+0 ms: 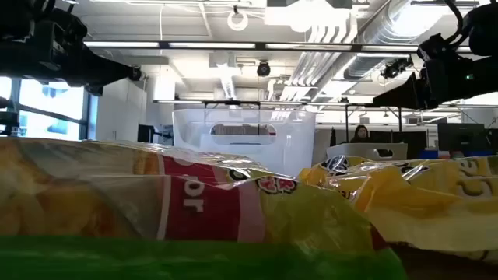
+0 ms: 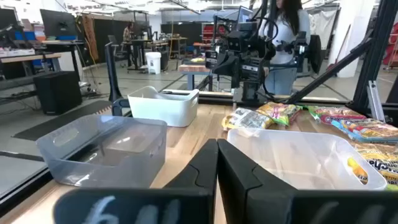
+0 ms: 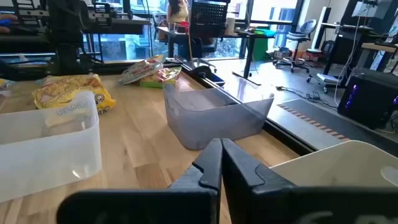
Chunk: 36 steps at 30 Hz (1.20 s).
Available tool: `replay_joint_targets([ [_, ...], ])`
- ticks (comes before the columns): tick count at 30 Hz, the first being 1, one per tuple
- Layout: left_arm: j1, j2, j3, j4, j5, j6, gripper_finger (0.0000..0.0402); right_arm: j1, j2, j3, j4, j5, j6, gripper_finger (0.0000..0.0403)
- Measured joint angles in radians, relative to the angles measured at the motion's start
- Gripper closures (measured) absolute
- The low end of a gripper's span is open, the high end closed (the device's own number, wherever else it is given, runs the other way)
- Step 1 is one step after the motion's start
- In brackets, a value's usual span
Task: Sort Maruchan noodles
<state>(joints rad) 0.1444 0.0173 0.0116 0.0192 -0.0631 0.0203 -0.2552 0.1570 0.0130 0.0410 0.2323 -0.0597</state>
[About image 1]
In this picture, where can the large window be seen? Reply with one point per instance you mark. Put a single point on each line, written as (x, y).
(50, 101)

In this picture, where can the small white plastic bin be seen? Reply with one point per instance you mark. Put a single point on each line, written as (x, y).
(350, 151)

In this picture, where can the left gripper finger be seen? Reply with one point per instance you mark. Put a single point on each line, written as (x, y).
(93, 83)
(97, 67)

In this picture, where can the clear translucent plastic bin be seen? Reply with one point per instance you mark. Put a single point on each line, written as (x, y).
(295, 155)

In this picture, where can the lime chili shrimp noodle packet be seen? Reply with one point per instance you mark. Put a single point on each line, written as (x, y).
(202, 202)

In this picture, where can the creamy chicken noodle packet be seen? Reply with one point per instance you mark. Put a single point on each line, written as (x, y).
(408, 202)

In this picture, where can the black round ceiling spotlight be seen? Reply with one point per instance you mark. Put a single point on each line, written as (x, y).
(136, 73)
(263, 68)

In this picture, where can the black monitor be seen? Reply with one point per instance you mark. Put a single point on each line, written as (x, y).
(412, 144)
(461, 136)
(146, 133)

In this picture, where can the blue storage box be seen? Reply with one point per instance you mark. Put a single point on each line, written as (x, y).
(480, 153)
(430, 154)

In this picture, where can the silver ventilation duct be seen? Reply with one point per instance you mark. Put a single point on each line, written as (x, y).
(365, 66)

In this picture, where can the overhead light bar rail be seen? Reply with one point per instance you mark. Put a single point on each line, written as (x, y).
(260, 46)

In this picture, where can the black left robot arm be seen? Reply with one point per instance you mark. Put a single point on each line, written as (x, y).
(11, 46)

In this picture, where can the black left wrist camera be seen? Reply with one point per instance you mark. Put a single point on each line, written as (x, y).
(62, 23)

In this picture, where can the black track light cluster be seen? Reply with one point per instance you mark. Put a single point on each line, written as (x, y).
(397, 67)

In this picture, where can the person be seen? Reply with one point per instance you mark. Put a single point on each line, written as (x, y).
(361, 134)

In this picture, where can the black metal stand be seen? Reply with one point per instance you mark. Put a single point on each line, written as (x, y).
(233, 102)
(347, 116)

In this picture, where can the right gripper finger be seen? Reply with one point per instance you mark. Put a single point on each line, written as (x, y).
(416, 102)
(416, 83)

